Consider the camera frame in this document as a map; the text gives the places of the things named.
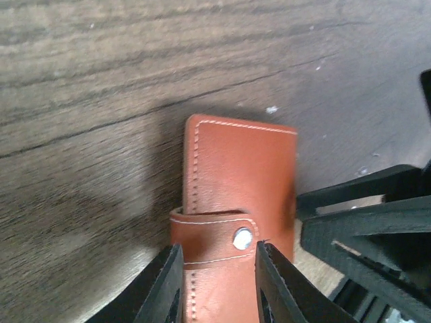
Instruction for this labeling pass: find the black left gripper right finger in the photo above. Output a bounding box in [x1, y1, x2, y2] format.
[255, 241, 355, 323]

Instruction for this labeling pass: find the brown leather card holder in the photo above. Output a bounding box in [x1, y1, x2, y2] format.
[170, 114, 297, 322]

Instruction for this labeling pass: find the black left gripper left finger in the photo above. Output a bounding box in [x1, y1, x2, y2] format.
[134, 244, 184, 322]

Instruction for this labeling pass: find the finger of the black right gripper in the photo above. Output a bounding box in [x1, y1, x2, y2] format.
[296, 164, 430, 322]

